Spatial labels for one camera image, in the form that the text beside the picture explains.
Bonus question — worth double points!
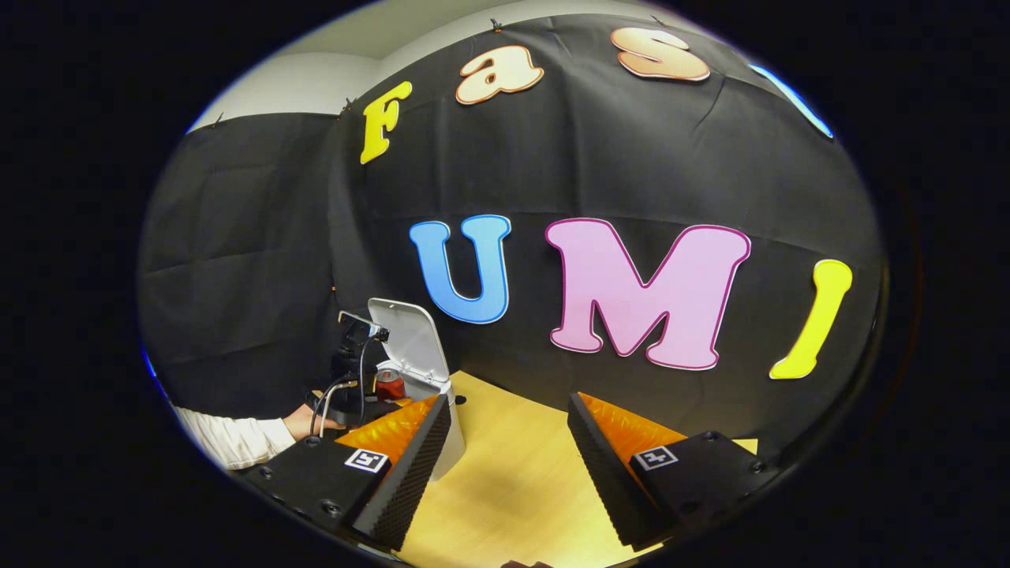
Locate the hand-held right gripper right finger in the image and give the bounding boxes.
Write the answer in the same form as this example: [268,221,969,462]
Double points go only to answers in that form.
[567,392,782,551]

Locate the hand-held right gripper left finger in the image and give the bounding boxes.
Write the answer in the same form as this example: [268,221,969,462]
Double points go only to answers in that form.
[237,394,452,551]

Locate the white desktop garbage bin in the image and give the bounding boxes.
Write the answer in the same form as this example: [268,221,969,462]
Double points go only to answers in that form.
[367,298,466,480]

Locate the wooden desktop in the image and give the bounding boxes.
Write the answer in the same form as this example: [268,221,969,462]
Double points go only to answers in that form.
[395,371,758,568]

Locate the black backdrop cloth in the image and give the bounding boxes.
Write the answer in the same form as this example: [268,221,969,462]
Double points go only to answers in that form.
[138,12,885,466]

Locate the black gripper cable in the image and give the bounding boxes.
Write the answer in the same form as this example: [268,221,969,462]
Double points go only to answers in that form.
[309,377,360,437]
[357,338,376,427]

